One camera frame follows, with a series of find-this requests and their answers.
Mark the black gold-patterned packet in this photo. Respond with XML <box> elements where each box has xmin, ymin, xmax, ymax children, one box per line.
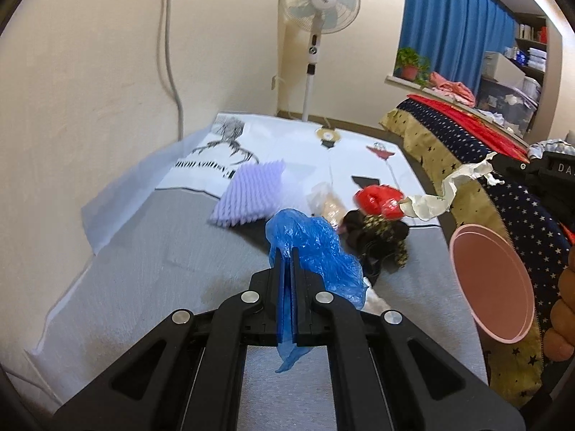
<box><xmin>340</xmin><ymin>209</ymin><xmax>411</xmax><ymax>286</ymax></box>

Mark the pink plastic bucket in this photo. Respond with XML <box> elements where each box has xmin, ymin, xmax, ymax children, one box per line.
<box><xmin>448</xmin><ymin>223</ymin><xmax>537</xmax><ymax>344</ymax></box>

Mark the pink cloth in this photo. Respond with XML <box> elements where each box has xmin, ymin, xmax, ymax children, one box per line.
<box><xmin>428</xmin><ymin>71</ymin><xmax>477</xmax><ymax>107</ymax></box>

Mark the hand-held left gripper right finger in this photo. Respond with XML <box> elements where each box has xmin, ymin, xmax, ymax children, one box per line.
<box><xmin>290</xmin><ymin>247</ymin><xmax>527</xmax><ymax>431</ymax></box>

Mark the purple foam sheet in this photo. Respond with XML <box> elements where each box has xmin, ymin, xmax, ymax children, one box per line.
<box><xmin>208</xmin><ymin>158</ymin><xmax>289</xmax><ymax>229</ymax></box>

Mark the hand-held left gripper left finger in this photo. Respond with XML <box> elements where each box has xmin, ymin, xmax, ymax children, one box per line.
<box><xmin>53</xmin><ymin>249</ymin><xmax>289</xmax><ymax>431</ymax></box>

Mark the white paper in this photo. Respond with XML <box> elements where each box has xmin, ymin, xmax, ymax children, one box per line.
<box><xmin>398</xmin><ymin>152</ymin><xmax>508</xmax><ymax>222</ymax></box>

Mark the star-patterned blanket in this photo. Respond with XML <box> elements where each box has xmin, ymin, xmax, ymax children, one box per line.
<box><xmin>379</xmin><ymin>94</ymin><xmax>575</xmax><ymax>410</ymax></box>

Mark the clear plastic snack bag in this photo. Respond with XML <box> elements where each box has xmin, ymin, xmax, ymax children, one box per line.
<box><xmin>306</xmin><ymin>182</ymin><xmax>349</xmax><ymax>234</ymax></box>

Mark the blue plastic bag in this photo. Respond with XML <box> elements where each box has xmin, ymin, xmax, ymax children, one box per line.
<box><xmin>265</xmin><ymin>209</ymin><xmax>367</xmax><ymax>374</ymax></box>

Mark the translucent plastic sheet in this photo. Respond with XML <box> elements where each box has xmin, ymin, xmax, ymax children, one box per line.
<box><xmin>27</xmin><ymin>126</ymin><xmax>213</xmax><ymax>356</ymax></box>

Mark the person's right hand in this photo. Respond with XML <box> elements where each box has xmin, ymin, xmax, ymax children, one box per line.
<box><xmin>544</xmin><ymin>247</ymin><xmax>575</xmax><ymax>362</ymax></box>

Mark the red plastic wrapper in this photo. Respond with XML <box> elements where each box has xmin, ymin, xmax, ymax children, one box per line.
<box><xmin>353</xmin><ymin>184</ymin><xmax>408</xmax><ymax>222</ymax></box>

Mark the white and grey printed cloth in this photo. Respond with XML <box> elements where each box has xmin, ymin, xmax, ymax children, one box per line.
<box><xmin>27</xmin><ymin>112</ymin><xmax>491</xmax><ymax>416</ymax></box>

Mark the potted green plant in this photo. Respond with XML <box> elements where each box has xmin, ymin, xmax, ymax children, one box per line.
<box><xmin>395</xmin><ymin>47</ymin><xmax>432</xmax><ymax>87</ymax></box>

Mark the white cardboard box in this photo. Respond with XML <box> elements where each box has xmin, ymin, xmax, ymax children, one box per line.
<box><xmin>482</xmin><ymin>51</ymin><xmax>526</xmax><ymax>82</ymax></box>

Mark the white patterned cloth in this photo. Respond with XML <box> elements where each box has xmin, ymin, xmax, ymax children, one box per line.
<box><xmin>529</xmin><ymin>138</ymin><xmax>575</xmax><ymax>159</ymax></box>

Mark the white standing fan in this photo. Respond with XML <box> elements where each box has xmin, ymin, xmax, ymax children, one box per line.
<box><xmin>277</xmin><ymin>0</ymin><xmax>363</xmax><ymax>123</ymax></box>

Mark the grey wall cable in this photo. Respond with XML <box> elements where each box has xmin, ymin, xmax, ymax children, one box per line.
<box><xmin>155</xmin><ymin>0</ymin><xmax>186</xmax><ymax>138</ymax></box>

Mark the dark bookshelf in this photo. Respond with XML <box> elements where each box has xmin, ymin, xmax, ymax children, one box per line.
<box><xmin>512</xmin><ymin>11</ymin><xmax>551</xmax><ymax>99</ymax></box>

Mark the blue curtain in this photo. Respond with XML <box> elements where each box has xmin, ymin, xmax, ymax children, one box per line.
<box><xmin>397</xmin><ymin>0</ymin><xmax>518</xmax><ymax>100</ymax></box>

